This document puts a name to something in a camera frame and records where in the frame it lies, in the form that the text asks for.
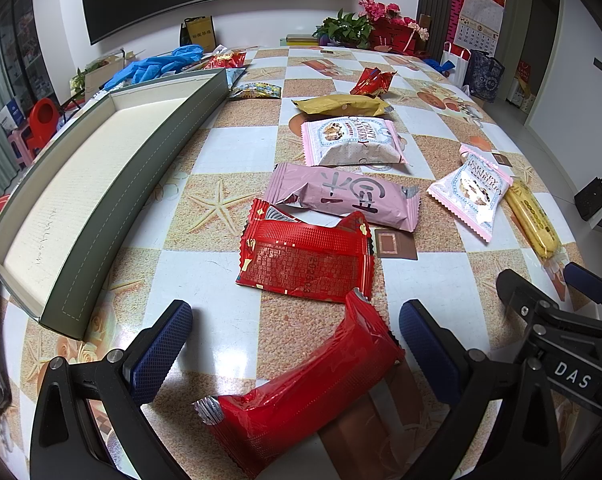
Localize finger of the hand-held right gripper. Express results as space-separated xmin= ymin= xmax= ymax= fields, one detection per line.
xmin=563 ymin=262 xmax=602 ymax=336
xmin=497 ymin=269 xmax=562 ymax=361

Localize red snack bag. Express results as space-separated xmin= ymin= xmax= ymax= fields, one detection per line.
xmin=203 ymin=51 xmax=247 ymax=70

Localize red plastic chair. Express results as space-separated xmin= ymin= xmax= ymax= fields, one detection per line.
xmin=28 ymin=99 xmax=61 ymax=153

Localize gold snack packet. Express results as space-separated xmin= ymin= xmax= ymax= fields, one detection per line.
xmin=292 ymin=94 xmax=392 ymax=117

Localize colourful patterned snack packet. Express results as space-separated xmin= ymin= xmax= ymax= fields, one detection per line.
xmin=229 ymin=82 xmax=282 ymax=100

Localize yellow biscuit packet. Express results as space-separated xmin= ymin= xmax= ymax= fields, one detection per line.
xmin=503 ymin=180 xmax=564 ymax=261

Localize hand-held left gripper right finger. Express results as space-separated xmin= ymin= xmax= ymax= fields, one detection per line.
xmin=398 ymin=299 xmax=564 ymax=480

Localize glass display cabinet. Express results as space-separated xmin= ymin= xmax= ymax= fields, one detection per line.
xmin=0 ymin=0 xmax=47 ymax=111

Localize checkered printed tablecloth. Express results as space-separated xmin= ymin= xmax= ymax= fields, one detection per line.
xmin=1 ymin=45 xmax=602 ymax=480

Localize pink plastic stool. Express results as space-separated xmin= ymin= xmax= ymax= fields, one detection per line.
xmin=8 ymin=127 xmax=34 ymax=166

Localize blue rubber gloves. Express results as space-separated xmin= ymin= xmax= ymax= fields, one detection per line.
xmin=105 ymin=45 xmax=204 ymax=90

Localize pink artificial flowers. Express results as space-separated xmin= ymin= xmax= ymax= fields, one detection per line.
xmin=351 ymin=0 xmax=417 ymax=26

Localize pink white cookie packet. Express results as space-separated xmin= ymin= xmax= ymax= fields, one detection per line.
xmin=426 ymin=144 xmax=512 ymax=242
xmin=301 ymin=117 xmax=412 ymax=167

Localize red embossed snack packet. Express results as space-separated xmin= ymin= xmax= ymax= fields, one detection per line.
xmin=236 ymin=199 xmax=377 ymax=305

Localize small red packet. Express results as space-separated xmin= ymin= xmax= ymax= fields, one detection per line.
xmin=350 ymin=67 xmax=397 ymax=97

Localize white blue carton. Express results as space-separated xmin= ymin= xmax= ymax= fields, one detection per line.
xmin=0 ymin=102 xmax=24 ymax=133

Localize plain pink snack packet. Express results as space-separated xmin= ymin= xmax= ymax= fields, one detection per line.
xmin=263 ymin=162 xmax=422 ymax=233

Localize glossy red pillow snack packet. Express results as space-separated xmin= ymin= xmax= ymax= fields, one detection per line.
xmin=193 ymin=290 xmax=407 ymax=478

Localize black yellow gift bag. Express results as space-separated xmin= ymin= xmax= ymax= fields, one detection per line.
xmin=183 ymin=16 xmax=217 ymax=53

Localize long grey-green box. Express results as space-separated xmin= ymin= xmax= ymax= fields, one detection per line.
xmin=0 ymin=67 xmax=230 ymax=339

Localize green potted plant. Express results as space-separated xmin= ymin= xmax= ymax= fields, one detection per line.
xmin=313 ymin=10 xmax=374 ymax=50

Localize white paper bag red handles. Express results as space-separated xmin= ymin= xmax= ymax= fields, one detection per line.
xmin=441 ymin=42 xmax=474 ymax=88

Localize dark blue patterned bag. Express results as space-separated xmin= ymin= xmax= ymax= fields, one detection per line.
xmin=468 ymin=50 xmax=504 ymax=103

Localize wall calendar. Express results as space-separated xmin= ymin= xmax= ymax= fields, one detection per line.
xmin=453 ymin=0 xmax=504 ymax=56

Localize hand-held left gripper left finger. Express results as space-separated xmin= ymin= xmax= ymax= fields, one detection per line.
xmin=30 ymin=300 xmax=194 ymax=480

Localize red gift basket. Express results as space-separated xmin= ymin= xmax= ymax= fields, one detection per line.
xmin=368 ymin=20 xmax=429 ymax=56

